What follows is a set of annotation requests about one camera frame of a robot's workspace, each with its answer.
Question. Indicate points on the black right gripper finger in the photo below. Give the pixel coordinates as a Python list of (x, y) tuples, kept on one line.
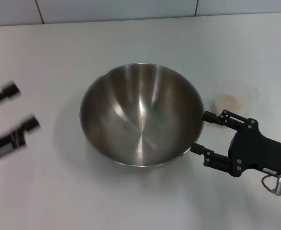
[(228, 121), (215, 160)]

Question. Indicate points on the white rice grains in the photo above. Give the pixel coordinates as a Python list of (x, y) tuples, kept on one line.
[(231, 100)]

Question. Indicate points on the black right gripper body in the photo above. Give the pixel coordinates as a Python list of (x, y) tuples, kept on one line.
[(255, 151)]

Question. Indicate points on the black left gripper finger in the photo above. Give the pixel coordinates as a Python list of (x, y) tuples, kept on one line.
[(8, 89), (18, 136)]

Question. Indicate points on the stainless steel mixing bowl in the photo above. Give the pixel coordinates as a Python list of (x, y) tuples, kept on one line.
[(142, 115)]

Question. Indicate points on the clear plastic cup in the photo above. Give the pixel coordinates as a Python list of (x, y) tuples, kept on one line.
[(249, 95)]

